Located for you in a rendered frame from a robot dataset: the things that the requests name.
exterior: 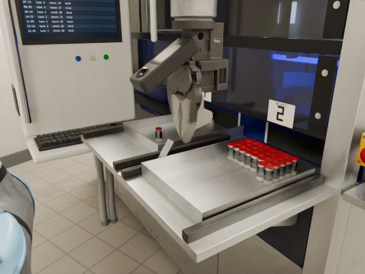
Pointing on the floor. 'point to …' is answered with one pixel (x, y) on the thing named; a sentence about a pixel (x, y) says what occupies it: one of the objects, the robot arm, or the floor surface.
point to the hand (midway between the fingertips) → (182, 137)
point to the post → (340, 148)
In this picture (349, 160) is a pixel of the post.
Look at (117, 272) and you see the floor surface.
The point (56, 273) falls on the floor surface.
